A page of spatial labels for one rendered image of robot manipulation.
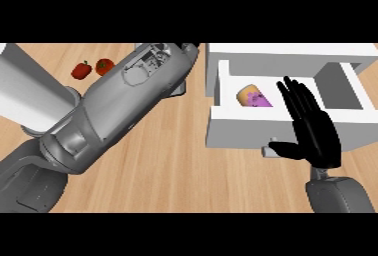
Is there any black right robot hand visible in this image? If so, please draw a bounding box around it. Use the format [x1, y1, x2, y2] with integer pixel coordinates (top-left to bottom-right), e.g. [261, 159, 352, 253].
[268, 75, 345, 170]

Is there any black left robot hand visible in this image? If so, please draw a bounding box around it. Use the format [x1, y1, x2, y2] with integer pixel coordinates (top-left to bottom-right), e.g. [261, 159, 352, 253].
[181, 42, 203, 51]

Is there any white drawer box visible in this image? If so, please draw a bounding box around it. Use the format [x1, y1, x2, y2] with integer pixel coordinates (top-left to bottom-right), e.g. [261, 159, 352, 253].
[216, 59, 377, 113]

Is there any white drawer front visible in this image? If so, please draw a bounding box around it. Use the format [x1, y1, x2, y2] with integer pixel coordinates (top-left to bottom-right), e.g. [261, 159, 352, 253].
[206, 105, 378, 153]

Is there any tan cupcake purple frosting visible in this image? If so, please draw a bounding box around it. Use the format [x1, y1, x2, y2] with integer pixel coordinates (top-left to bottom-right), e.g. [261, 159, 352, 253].
[235, 83, 275, 109]

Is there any orange-red bell pepper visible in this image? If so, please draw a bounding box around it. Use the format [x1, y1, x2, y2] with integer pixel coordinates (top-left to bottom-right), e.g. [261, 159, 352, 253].
[94, 58, 117, 77]

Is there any white cabinet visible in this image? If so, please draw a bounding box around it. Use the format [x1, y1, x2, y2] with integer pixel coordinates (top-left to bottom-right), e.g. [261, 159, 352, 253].
[206, 42, 378, 99]

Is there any dark red bell pepper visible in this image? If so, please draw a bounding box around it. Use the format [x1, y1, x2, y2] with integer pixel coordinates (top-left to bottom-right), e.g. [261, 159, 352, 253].
[72, 60, 95, 81]

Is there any grey drawer handle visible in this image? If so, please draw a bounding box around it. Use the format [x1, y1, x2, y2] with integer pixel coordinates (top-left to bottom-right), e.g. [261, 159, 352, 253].
[261, 136, 284, 158]

